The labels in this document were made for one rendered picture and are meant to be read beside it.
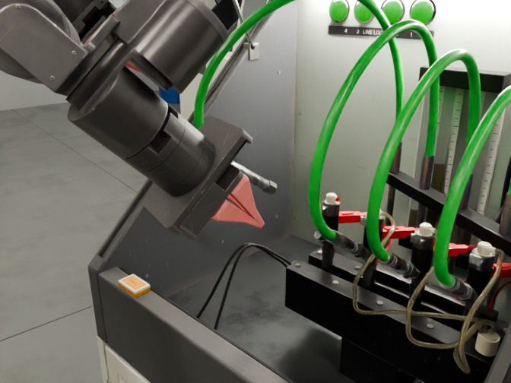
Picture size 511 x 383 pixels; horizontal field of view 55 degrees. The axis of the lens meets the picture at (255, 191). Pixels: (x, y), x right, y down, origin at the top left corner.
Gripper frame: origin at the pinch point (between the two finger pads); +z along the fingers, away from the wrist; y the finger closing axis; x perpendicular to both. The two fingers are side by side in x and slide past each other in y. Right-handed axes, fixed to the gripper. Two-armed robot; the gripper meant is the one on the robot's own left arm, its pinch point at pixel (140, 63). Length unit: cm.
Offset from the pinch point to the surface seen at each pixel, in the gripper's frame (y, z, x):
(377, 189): -25.5, 29.3, -5.8
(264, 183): 3.0, 26.7, 0.6
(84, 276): 191, 36, 92
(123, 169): 359, 19, 54
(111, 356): 16, 30, 44
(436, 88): -4.9, 35.1, -27.9
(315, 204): -18.7, 27.7, -0.6
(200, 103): -1.9, 10.1, -1.5
